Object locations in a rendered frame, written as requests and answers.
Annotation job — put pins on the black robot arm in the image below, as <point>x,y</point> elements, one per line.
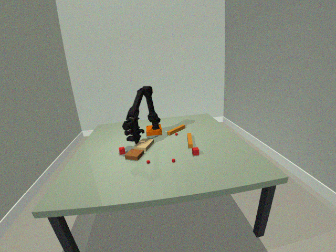
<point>132,117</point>

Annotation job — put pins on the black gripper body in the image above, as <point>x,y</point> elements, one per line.
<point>135,133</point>

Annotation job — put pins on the red cube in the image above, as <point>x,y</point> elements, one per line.
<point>195,151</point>
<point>122,150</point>

